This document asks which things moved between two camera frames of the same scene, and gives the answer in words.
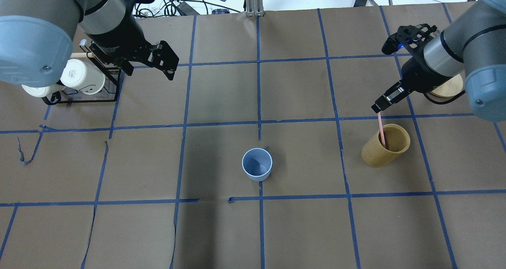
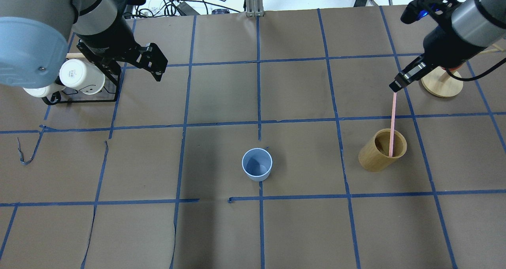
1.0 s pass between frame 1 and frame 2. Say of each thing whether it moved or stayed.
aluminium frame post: stayed
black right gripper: moved
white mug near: stayed
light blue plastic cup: stayed
